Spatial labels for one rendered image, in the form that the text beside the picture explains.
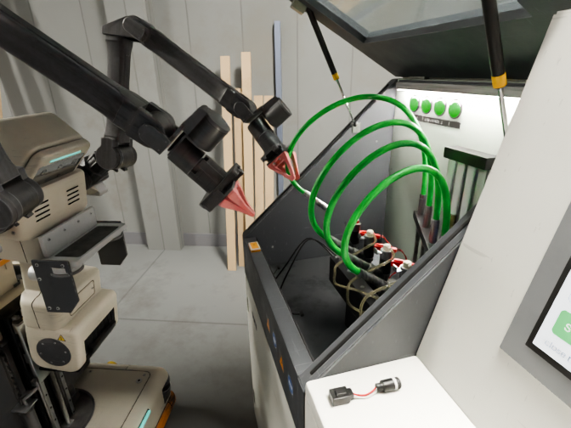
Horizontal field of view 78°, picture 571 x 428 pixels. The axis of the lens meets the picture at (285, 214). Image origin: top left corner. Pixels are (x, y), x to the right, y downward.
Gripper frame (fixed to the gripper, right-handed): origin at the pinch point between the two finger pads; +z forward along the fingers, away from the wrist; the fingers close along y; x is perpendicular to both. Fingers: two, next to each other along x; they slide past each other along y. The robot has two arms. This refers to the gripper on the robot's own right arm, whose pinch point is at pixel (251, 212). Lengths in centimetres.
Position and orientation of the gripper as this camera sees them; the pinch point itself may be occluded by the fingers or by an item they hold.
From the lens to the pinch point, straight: 74.4
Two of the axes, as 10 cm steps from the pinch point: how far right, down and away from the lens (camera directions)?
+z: 7.1, 6.5, 2.9
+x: -0.3, -3.8, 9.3
